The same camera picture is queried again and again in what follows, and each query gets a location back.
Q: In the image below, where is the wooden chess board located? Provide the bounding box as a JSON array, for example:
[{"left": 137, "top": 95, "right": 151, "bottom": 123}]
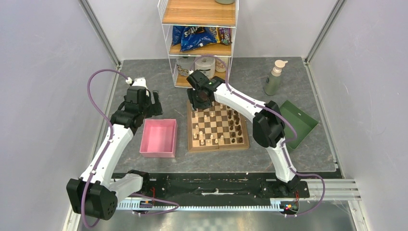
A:
[{"left": 187, "top": 102, "right": 250, "bottom": 152}]

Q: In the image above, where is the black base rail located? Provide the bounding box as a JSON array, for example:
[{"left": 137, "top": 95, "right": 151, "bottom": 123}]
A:
[{"left": 136, "top": 172, "right": 339, "bottom": 207}]

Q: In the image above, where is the pink plastic bin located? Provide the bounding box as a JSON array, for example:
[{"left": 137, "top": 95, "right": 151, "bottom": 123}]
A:
[{"left": 140, "top": 119, "right": 178, "bottom": 158}]

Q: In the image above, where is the green soap pump bottle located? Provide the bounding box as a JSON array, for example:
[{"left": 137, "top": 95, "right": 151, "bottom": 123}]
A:
[{"left": 264, "top": 60, "right": 288, "bottom": 96}]

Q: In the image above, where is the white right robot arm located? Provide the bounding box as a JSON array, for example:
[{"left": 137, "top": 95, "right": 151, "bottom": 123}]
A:
[{"left": 187, "top": 70, "right": 300, "bottom": 197}]

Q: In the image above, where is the dark candy bag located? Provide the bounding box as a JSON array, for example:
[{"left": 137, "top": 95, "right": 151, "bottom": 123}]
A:
[{"left": 217, "top": 27, "right": 232, "bottom": 46}]

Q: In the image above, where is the white toilet paper roll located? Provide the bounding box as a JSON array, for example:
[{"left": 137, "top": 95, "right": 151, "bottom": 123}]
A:
[{"left": 194, "top": 57, "right": 216, "bottom": 79}]

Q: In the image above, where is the green plastic bin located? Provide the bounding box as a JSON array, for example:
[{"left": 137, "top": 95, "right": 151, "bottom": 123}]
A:
[{"left": 280, "top": 101, "right": 318, "bottom": 151}]

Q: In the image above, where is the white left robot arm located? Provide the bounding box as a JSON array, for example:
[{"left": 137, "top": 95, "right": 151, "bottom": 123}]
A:
[{"left": 66, "top": 77, "right": 163, "bottom": 220}]

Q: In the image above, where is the pink printed cup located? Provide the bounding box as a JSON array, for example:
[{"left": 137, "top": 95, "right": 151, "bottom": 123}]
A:
[{"left": 215, "top": 57, "right": 229, "bottom": 73}]

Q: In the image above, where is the white patterned mug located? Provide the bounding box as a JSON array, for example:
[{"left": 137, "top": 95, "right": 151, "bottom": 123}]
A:
[{"left": 176, "top": 56, "right": 195, "bottom": 77}]

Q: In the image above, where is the white wire wooden shelf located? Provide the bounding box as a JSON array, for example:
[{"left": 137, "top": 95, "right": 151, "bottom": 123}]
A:
[{"left": 157, "top": 0, "right": 239, "bottom": 88}]

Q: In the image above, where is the blue chips bag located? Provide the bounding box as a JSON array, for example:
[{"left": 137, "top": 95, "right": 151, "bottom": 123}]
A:
[{"left": 172, "top": 26, "right": 217, "bottom": 51}]

